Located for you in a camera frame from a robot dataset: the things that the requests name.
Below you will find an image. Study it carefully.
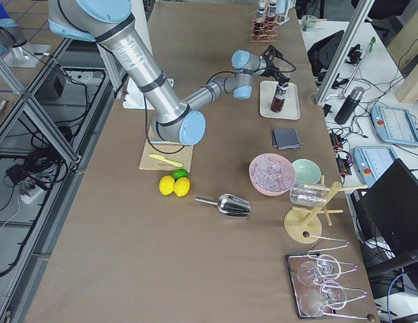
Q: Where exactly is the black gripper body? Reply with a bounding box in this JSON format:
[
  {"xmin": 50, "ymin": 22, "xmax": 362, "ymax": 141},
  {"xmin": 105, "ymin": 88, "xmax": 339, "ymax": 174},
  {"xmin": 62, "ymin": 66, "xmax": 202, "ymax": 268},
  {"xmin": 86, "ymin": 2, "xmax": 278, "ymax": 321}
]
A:
[{"xmin": 261, "ymin": 45, "xmax": 283, "ymax": 78}]

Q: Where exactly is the copper wire bottle basket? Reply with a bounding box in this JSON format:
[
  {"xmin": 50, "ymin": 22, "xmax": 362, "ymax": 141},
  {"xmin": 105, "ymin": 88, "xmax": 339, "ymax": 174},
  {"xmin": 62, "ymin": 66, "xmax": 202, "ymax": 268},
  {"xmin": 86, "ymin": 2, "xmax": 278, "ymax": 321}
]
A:
[{"xmin": 250, "ymin": 1, "xmax": 277, "ymax": 43}]

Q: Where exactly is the tea bottle white cap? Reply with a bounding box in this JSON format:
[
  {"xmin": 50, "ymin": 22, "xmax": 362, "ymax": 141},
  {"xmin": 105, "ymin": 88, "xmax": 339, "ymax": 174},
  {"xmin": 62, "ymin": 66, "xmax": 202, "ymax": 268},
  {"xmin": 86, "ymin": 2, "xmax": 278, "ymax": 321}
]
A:
[
  {"xmin": 266, "ymin": 0, "xmax": 277, "ymax": 28},
  {"xmin": 270, "ymin": 82, "xmax": 289, "ymax": 113},
  {"xmin": 254, "ymin": 0, "xmax": 266, "ymax": 30}
]

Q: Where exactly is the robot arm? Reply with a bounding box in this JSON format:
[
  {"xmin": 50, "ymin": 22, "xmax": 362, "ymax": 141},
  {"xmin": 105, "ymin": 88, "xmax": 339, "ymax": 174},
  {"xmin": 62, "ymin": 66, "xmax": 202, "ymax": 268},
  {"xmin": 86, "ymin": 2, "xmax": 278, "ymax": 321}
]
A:
[
  {"xmin": 48, "ymin": 1, "xmax": 283, "ymax": 145},
  {"xmin": 0, "ymin": 18, "xmax": 28, "ymax": 56}
]

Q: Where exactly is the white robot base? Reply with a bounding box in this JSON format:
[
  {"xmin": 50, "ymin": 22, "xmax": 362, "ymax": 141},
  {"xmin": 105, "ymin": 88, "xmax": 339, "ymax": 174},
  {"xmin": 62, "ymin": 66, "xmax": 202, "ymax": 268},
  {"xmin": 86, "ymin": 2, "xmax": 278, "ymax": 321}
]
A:
[{"xmin": 123, "ymin": 77, "xmax": 153, "ymax": 110}]

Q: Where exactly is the clear wine glass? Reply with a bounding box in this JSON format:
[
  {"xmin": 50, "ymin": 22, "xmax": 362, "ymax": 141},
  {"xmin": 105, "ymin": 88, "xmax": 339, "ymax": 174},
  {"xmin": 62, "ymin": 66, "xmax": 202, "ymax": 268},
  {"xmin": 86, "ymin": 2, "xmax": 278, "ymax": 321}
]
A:
[{"xmin": 278, "ymin": 61, "xmax": 291, "ymax": 73}]

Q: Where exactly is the cream rabbit tray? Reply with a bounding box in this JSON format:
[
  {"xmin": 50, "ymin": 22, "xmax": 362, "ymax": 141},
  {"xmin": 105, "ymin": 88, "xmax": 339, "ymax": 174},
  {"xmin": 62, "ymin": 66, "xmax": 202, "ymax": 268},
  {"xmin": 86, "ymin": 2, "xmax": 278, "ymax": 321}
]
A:
[{"xmin": 259, "ymin": 81, "xmax": 300, "ymax": 120}]

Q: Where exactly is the grey folded cloth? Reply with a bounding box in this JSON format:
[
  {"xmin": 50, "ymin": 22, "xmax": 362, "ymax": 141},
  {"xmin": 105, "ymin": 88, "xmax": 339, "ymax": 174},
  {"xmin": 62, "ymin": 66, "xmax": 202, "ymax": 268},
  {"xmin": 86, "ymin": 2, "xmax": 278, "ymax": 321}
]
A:
[{"xmin": 272, "ymin": 129, "xmax": 302, "ymax": 149}]

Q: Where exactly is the black thermos steel cap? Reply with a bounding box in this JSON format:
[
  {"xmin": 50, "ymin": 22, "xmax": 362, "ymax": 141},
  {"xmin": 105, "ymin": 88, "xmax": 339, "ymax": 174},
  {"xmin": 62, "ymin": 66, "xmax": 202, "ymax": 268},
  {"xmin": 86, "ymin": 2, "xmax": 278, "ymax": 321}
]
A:
[{"xmin": 335, "ymin": 86, "xmax": 365, "ymax": 124}]

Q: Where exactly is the green bowl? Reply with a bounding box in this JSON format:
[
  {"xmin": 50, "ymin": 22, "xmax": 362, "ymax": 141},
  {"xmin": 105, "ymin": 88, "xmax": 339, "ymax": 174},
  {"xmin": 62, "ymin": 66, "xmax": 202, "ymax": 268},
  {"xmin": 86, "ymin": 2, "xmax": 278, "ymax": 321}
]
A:
[{"xmin": 292, "ymin": 159, "xmax": 322, "ymax": 184}]

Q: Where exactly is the pink bowl with ice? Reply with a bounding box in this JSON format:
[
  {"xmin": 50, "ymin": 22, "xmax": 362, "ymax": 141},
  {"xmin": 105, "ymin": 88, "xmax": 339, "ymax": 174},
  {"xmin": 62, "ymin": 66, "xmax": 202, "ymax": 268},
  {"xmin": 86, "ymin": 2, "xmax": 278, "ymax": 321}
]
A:
[{"xmin": 248, "ymin": 153, "xmax": 296, "ymax": 196}]

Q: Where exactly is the clear glass mug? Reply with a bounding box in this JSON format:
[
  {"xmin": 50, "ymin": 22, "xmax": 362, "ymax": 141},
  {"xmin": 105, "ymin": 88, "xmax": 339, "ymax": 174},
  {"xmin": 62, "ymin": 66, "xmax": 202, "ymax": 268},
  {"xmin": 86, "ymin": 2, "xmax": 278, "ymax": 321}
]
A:
[{"xmin": 289, "ymin": 182, "xmax": 329, "ymax": 207}]

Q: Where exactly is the blue teach pendant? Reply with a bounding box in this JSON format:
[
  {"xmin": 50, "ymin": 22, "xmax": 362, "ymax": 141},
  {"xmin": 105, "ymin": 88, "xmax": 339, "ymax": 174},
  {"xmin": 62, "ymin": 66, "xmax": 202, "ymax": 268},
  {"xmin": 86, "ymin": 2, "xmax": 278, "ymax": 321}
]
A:
[
  {"xmin": 371, "ymin": 105, "xmax": 418, "ymax": 147},
  {"xmin": 353, "ymin": 146, "xmax": 398, "ymax": 187}
]

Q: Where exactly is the bamboo cutting board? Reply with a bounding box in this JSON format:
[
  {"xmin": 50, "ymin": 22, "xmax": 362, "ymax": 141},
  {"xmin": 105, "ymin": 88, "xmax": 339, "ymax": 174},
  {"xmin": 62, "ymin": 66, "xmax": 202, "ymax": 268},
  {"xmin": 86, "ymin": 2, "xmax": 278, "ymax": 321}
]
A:
[{"xmin": 139, "ymin": 139, "xmax": 193, "ymax": 172}]

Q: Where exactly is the steel ice scoop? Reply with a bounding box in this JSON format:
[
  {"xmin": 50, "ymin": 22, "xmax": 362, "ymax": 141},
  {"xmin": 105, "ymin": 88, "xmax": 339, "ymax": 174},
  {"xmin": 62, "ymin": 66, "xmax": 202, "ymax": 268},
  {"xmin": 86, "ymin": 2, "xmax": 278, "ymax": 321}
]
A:
[{"xmin": 195, "ymin": 194, "xmax": 251, "ymax": 218}]

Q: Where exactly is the green lime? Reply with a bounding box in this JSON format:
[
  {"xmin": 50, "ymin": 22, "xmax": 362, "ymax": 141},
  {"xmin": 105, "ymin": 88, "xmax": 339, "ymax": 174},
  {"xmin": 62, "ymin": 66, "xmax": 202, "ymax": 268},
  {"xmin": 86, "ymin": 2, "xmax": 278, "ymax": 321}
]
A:
[{"xmin": 172, "ymin": 168, "xmax": 188, "ymax": 180}]

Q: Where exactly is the yellow plastic knife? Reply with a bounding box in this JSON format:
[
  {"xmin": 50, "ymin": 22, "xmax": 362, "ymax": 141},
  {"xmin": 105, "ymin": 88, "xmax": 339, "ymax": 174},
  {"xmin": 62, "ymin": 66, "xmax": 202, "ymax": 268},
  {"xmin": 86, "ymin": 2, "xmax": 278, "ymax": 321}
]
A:
[{"xmin": 149, "ymin": 154, "xmax": 183, "ymax": 168}]

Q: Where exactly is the yellow lemon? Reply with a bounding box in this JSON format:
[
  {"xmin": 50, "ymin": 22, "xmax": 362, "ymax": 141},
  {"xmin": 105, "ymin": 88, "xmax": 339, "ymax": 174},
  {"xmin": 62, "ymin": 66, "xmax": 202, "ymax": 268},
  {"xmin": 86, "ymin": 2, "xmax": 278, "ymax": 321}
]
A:
[
  {"xmin": 158, "ymin": 175, "xmax": 176, "ymax": 196},
  {"xmin": 174, "ymin": 177, "xmax": 190, "ymax": 197}
]

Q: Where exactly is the wooden cup rack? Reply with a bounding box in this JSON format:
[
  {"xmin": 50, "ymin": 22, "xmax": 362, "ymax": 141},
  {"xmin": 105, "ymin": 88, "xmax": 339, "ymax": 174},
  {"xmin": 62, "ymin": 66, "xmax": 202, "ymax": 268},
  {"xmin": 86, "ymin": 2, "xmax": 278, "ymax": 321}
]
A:
[{"xmin": 283, "ymin": 176, "xmax": 368, "ymax": 244}]

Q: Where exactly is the black monitor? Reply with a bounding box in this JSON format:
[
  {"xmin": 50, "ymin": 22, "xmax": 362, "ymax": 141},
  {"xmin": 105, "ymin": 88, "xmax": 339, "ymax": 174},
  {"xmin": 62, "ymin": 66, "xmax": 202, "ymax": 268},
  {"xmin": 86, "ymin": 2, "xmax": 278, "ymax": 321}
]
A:
[{"xmin": 357, "ymin": 159, "xmax": 418, "ymax": 253}]

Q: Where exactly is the inverted wine glass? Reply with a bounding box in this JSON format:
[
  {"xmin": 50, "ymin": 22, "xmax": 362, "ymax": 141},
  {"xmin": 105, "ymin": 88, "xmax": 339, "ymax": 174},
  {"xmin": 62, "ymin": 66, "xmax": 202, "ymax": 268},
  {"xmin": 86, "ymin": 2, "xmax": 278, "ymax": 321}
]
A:
[
  {"xmin": 299, "ymin": 281, "xmax": 347, "ymax": 318},
  {"xmin": 297, "ymin": 254, "xmax": 341, "ymax": 286}
]

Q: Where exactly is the black glass holder tray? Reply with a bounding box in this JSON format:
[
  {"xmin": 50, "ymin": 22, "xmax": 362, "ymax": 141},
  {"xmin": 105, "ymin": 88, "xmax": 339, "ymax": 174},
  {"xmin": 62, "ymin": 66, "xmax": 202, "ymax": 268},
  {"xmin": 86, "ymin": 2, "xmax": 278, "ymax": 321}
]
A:
[{"xmin": 286, "ymin": 252, "xmax": 376, "ymax": 322}]

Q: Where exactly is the aluminium frame post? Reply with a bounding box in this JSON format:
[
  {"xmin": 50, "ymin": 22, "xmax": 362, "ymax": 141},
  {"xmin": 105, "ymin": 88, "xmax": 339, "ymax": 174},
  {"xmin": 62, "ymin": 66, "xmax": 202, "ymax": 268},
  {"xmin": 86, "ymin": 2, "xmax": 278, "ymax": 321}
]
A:
[{"xmin": 314, "ymin": 0, "xmax": 374, "ymax": 107}]

